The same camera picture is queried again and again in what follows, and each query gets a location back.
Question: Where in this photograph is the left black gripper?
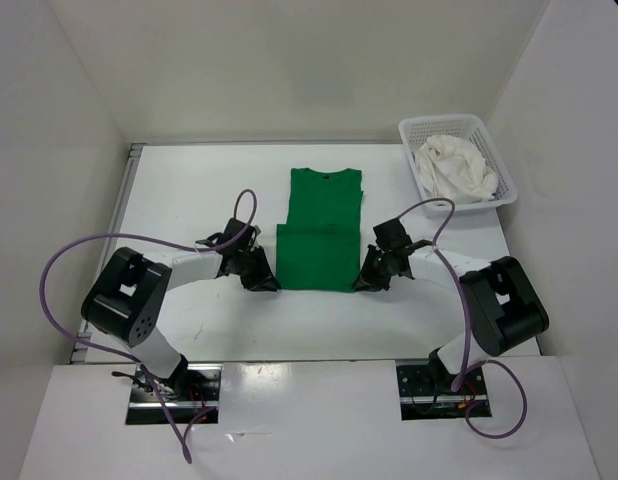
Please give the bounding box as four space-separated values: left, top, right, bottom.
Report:
234 245 280 292

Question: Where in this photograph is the green t shirt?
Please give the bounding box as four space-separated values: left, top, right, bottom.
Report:
276 168 363 293

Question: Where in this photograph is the white t shirt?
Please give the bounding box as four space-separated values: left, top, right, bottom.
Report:
414 135 498 204

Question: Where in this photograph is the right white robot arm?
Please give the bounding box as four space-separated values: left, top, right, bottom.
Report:
353 240 549 393

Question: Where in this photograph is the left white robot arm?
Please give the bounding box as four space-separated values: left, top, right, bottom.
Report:
81 246 281 400

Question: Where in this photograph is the white plastic basket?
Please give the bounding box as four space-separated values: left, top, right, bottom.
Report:
398 114 518 215

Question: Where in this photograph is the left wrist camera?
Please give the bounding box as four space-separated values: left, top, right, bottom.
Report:
222 218 260 250

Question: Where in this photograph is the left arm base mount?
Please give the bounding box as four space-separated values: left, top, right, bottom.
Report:
125 363 222 426

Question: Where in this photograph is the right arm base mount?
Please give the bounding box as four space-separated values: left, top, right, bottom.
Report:
395 360 492 421

